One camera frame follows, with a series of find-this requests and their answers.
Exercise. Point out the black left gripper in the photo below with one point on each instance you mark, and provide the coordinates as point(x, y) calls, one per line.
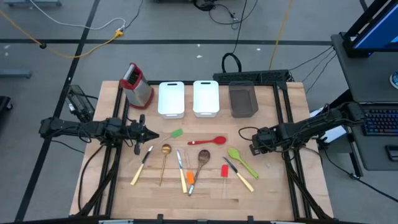
point(136, 132)

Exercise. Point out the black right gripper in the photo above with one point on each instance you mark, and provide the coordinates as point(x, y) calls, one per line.
point(262, 141)

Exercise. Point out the gold metal spoon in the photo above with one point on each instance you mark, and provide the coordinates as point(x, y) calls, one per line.
point(166, 149)

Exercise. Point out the green silicone spoon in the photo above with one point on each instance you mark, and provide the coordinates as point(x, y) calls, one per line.
point(234, 153)

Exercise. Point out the red silicone spoon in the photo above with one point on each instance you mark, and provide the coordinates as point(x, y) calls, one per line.
point(217, 140)

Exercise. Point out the brown wooden spoon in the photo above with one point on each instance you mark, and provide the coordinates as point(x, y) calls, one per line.
point(203, 156)

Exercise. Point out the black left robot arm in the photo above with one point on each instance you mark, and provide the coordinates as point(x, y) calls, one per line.
point(77, 127)

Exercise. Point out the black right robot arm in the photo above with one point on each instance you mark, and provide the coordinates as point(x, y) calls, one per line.
point(304, 126)

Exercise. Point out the white plastic bin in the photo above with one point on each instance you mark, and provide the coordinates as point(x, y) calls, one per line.
point(206, 98)
point(171, 99)

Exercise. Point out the red and steel box grater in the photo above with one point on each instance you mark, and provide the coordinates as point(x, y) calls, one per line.
point(138, 93)

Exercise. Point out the smoky transparent plastic bin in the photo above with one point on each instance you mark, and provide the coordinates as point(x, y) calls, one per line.
point(244, 99)

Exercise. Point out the white box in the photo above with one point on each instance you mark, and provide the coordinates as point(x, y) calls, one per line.
point(334, 133)

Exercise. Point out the black backlit keyboard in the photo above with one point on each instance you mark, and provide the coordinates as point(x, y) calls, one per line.
point(382, 123)

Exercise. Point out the grey computer desk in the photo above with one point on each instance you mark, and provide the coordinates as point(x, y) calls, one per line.
point(367, 77)

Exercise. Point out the small black desk gadget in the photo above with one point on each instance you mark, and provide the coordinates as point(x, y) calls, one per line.
point(392, 153)

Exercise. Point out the round blue white object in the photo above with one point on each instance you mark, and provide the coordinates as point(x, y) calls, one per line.
point(395, 80)

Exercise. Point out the grey table foot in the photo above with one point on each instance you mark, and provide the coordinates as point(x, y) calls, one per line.
point(15, 74)
point(31, 3)

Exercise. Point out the black caster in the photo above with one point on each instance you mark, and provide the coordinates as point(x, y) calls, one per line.
point(4, 104)

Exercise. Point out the computer monitor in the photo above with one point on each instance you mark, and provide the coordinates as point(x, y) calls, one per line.
point(379, 31)

